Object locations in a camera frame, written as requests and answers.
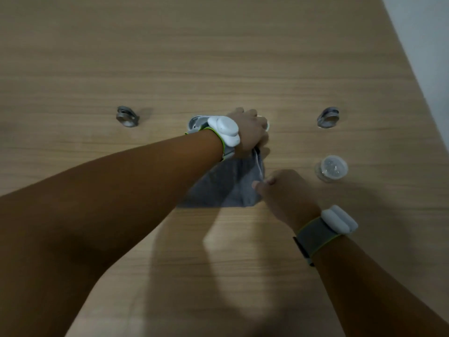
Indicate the person's right hand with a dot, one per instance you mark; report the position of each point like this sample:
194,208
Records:
289,200

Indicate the person's left hand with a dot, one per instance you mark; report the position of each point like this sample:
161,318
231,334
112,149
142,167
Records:
250,131

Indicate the clear plastic shaker jar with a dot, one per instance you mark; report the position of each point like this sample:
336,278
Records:
331,168

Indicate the grey cloth towel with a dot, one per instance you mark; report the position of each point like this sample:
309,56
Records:
228,182

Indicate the person's right forearm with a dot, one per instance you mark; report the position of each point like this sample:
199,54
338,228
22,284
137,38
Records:
379,291

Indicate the person's left forearm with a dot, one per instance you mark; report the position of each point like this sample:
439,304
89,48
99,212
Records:
87,214

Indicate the white wrist tracker grey band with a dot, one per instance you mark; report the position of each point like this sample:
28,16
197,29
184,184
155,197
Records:
224,129
338,219

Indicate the metal partition clamp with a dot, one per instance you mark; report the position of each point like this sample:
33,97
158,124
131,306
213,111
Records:
328,118
127,117

